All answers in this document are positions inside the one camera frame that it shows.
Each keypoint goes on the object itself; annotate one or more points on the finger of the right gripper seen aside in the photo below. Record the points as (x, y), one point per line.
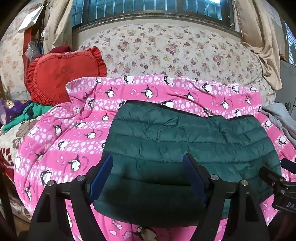
(288, 165)

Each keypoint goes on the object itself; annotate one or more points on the dark green puffer jacket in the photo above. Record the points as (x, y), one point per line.
(148, 184)

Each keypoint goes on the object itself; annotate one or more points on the grey garment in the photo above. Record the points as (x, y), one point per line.
(279, 116)

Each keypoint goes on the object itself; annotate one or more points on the pink penguin blanket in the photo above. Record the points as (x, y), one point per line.
(69, 139)

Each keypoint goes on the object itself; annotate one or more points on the green cloth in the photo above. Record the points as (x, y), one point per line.
(30, 112)

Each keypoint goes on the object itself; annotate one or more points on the purple cloth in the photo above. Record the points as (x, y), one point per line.
(11, 109)

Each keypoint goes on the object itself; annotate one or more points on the beige curtain right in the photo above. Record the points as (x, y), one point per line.
(258, 35)

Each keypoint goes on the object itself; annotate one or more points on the beige curtain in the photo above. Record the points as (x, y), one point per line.
(58, 26)
(258, 35)

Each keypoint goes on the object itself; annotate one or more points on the red heart ruffled pillow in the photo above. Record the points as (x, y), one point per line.
(47, 76)

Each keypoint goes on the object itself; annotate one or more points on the floral quilt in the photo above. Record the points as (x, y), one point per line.
(175, 51)

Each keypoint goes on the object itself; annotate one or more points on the window with bars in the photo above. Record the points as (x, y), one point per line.
(84, 12)

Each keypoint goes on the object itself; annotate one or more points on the beige curtain left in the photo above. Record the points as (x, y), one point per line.
(58, 26)

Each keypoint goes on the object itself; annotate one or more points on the white plastic bag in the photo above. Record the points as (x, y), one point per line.
(30, 19)

